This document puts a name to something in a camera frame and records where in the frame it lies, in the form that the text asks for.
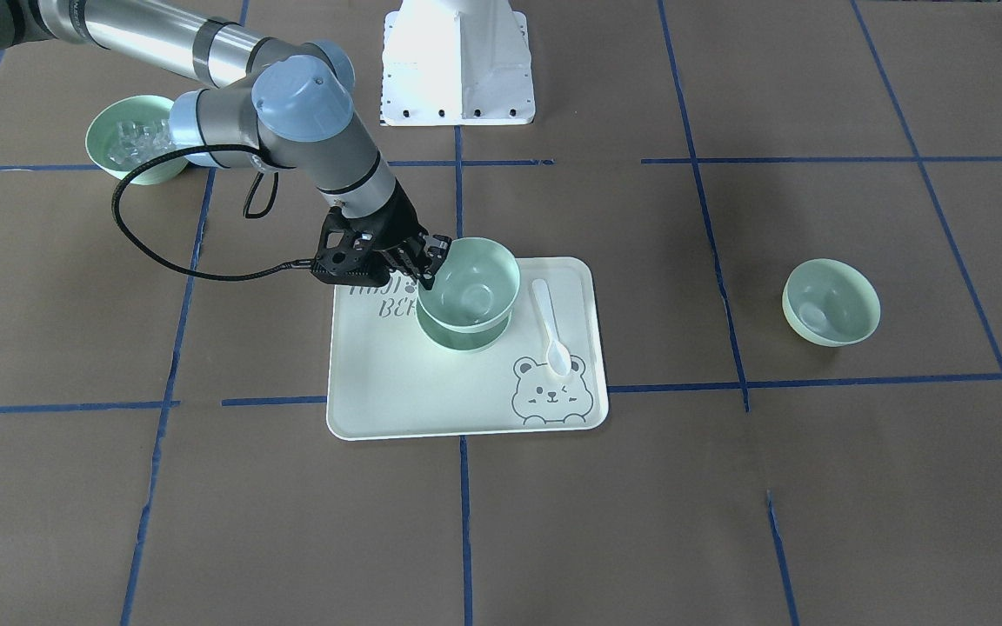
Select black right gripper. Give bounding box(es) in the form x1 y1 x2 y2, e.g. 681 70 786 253
311 187 452 290

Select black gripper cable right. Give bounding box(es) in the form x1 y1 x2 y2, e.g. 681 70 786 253
111 146 328 283

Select pale green serving tray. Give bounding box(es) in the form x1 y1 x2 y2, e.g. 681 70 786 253
326 256 609 440

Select white plastic spoon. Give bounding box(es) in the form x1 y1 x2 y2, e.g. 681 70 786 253
531 278 571 379

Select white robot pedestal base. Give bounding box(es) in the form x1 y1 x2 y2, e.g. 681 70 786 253
379 1 537 127

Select green bowl on tray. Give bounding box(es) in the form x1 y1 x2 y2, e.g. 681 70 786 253
415 309 511 353

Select green bowl with ice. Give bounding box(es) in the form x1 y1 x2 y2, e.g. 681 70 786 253
86 95 177 181

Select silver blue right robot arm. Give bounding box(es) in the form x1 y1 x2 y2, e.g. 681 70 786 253
0 1 451 290

